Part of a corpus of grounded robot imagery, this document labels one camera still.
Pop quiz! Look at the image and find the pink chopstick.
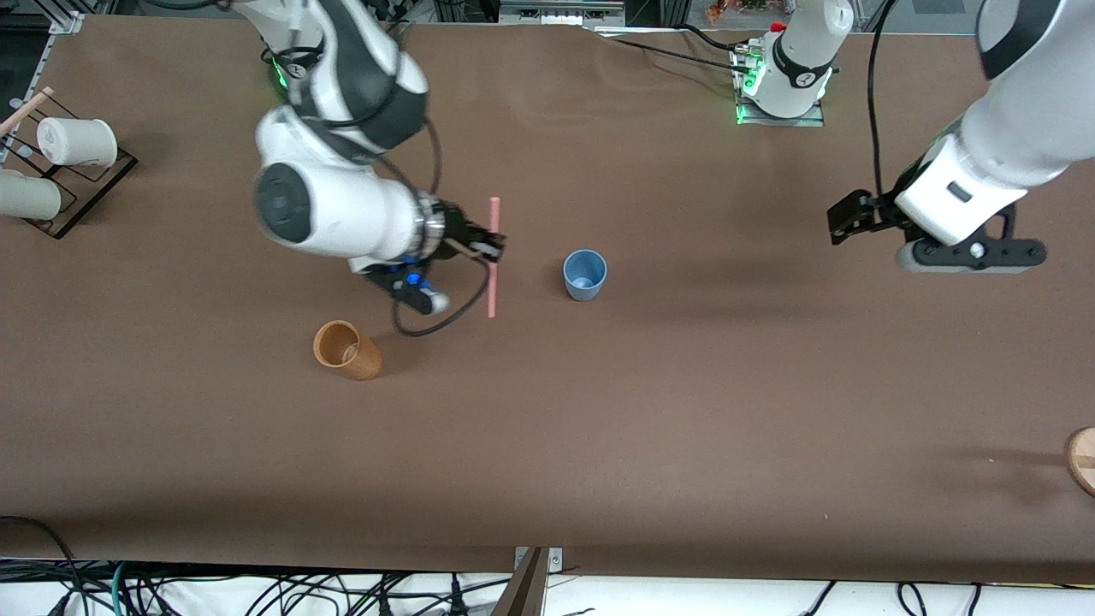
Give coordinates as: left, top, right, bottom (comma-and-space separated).
487, 197, 502, 320

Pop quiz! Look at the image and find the blue cup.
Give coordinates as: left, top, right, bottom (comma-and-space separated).
562, 249, 609, 303

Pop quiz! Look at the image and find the brown wooden cup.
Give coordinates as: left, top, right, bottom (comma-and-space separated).
312, 320, 383, 382

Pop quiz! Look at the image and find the white cup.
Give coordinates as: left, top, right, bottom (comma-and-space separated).
0, 168, 63, 222
36, 116, 119, 169

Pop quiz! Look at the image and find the grey power strip device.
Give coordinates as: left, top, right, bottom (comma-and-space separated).
499, 0, 627, 27

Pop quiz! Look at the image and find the round wooden disc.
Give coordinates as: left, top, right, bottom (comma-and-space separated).
1065, 427, 1095, 498

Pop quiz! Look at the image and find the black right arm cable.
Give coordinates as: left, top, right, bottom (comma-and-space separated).
287, 0, 499, 338

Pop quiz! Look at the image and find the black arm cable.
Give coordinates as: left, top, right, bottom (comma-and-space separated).
867, 0, 901, 216
287, 0, 499, 338

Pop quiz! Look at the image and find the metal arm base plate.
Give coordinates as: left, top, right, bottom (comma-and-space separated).
734, 47, 827, 128

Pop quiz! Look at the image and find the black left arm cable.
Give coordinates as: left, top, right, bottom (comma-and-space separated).
867, 0, 901, 216

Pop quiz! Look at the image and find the short black table cable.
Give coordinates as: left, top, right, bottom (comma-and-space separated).
676, 23, 747, 54

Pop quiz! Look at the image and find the long black table cable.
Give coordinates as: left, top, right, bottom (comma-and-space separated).
609, 36, 755, 78

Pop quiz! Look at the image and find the dark camera mount pole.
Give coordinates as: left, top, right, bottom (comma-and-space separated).
491, 548, 549, 616

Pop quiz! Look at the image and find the black wire cup rack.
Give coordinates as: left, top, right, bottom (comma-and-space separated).
0, 90, 139, 241

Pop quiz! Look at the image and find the black cable pair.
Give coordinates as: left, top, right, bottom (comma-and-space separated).
800, 580, 983, 616

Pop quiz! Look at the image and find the tangled black cable bundle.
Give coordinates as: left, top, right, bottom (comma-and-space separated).
51, 560, 497, 616

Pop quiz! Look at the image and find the black floor cable loop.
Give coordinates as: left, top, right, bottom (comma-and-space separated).
0, 515, 88, 616

